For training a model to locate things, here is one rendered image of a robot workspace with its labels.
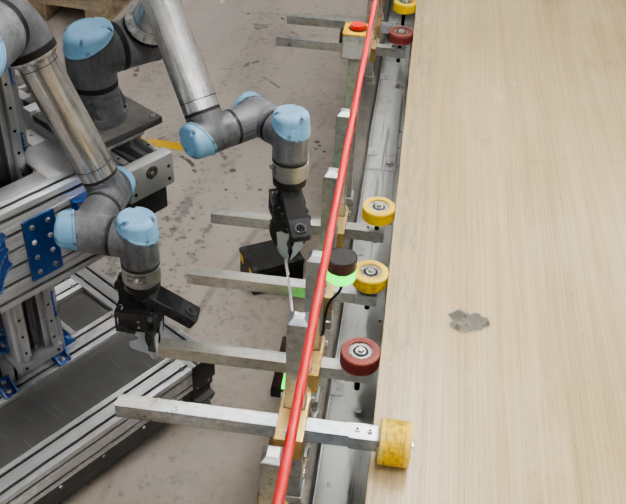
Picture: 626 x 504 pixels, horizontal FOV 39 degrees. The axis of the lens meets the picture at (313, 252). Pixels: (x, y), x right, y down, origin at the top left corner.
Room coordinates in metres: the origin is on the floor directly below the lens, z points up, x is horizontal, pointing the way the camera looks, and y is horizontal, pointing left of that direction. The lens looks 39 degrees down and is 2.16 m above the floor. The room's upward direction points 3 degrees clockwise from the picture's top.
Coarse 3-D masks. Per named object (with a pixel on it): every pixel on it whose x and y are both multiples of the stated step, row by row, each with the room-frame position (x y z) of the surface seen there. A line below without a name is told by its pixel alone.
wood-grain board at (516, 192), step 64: (448, 0) 3.05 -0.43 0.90; (512, 0) 3.08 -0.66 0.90; (576, 0) 3.11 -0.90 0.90; (448, 64) 2.55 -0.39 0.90; (512, 64) 2.57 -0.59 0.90; (576, 64) 2.60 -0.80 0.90; (448, 128) 2.16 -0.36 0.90; (512, 128) 2.18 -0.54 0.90; (576, 128) 2.20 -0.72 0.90; (448, 192) 1.85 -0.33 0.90; (512, 192) 1.86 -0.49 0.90; (576, 192) 1.88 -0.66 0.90; (448, 256) 1.59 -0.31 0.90; (512, 256) 1.60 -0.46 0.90; (576, 256) 1.62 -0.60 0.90; (384, 320) 1.37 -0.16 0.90; (448, 320) 1.38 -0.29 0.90; (512, 320) 1.39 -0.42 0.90; (576, 320) 1.40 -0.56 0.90; (384, 384) 1.19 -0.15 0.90; (448, 384) 1.20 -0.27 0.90; (512, 384) 1.20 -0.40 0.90; (576, 384) 1.21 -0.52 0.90; (448, 448) 1.04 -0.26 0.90; (512, 448) 1.05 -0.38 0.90; (576, 448) 1.06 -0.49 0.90
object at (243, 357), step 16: (160, 352) 1.29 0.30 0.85; (176, 352) 1.29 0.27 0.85; (192, 352) 1.29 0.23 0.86; (208, 352) 1.29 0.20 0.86; (224, 352) 1.29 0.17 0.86; (240, 352) 1.29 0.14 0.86; (256, 352) 1.29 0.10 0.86; (272, 352) 1.30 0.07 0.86; (256, 368) 1.27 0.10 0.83; (272, 368) 1.27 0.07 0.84; (320, 368) 1.26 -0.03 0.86; (336, 368) 1.26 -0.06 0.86
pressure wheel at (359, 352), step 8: (344, 344) 1.28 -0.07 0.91; (352, 344) 1.29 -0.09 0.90; (360, 344) 1.29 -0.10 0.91; (368, 344) 1.29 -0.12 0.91; (376, 344) 1.29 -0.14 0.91; (344, 352) 1.26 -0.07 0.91; (352, 352) 1.26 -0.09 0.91; (360, 352) 1.26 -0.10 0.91; (368, 352) 1.27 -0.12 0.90; (376, 352) 1.27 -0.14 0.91; (344, 360) 1.24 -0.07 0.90; (352, 360) 1.24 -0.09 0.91; (360, 360) 1.24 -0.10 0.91; (368, 360) 1.24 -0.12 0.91; (376, 360) 1.24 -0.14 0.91; (344, 368) 1.24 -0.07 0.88; (352, 368) 1.23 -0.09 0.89; (360, 368) 1.23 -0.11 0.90; (368, 368) 1.23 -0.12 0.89; (376, 368) 1.25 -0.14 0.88
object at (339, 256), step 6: (336, 252) 1.33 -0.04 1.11; (342, 252) 1.33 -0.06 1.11; (348, 252) 1.33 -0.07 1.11; (330, 258) 1.31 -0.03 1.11; (336, 258) 1.31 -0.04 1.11; (342, 258) 1.31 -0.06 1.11; (348, 258) 1.31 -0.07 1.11; (354, 258) 1.31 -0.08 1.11; (336, 264) 1.29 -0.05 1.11; (342, 264) 1.29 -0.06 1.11; (348, 264) 1.29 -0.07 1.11; (342, 276) 1.29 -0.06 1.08; (324, 288) 1.30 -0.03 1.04; (336, 294) 1.31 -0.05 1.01; (330, 300) 1.32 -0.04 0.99; (324, 318) 1.32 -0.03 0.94; (324, 324) 1.32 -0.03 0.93; (324, 330) 1.32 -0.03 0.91
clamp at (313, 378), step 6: (324, 336) 1.35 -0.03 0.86; (324, 342) 1.33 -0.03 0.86; (312, 354) 1.29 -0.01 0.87; (318, 354) 1.29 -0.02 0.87; (312, 360) 1.27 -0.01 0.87; (318, 360) 1.27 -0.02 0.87; (312, 366) 1.25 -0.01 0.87; (318, 366) 1.25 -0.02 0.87; (312, 372) 1.24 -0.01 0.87; (318, 372) 1.24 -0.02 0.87; (312, 378) 1.23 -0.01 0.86; (318, 378) 1.23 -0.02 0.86; (312, 384) 1.23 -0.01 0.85; (318, 384) 1.24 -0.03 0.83; (312, 390) 1.23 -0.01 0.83
